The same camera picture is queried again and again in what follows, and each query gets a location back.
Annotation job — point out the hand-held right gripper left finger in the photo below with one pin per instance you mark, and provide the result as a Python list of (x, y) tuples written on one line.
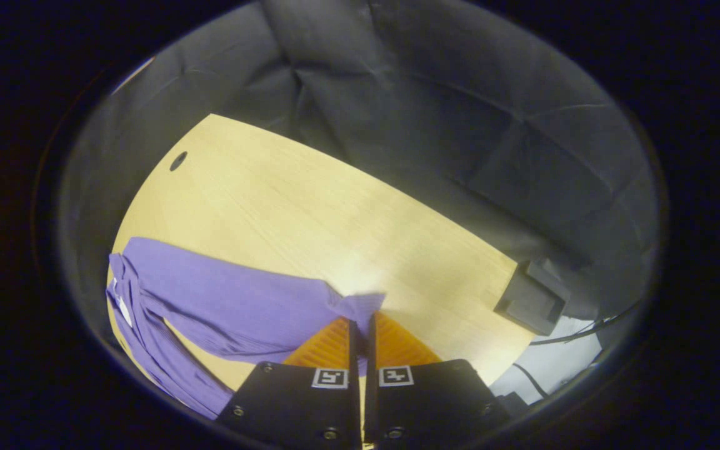
[(354, 356)]

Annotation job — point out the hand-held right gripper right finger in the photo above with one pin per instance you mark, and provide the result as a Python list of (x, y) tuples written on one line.
[(371, 350)]

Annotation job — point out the purple jacket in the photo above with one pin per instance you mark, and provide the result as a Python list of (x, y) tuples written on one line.
[(229, 300)]

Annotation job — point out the black table clamp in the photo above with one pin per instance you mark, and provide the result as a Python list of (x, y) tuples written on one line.
[(532, 300)]

